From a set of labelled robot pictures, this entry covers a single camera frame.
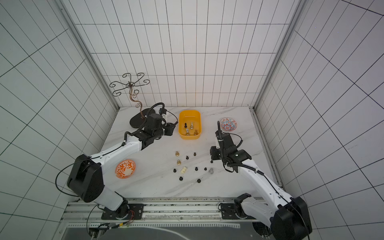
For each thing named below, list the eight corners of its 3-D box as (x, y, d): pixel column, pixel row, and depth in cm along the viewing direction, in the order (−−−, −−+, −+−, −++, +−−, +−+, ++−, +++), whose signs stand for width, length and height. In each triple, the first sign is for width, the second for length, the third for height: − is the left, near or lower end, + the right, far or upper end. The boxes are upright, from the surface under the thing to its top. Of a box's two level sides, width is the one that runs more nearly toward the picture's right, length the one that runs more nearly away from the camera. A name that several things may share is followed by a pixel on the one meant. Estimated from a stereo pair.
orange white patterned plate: (114, 178, 85) (112, 177, 83) (120, 161, 91) (118, 159, 89) (133, 178, 85) (131, 177, 83) (137, 161, 91) (136, 159, 90)
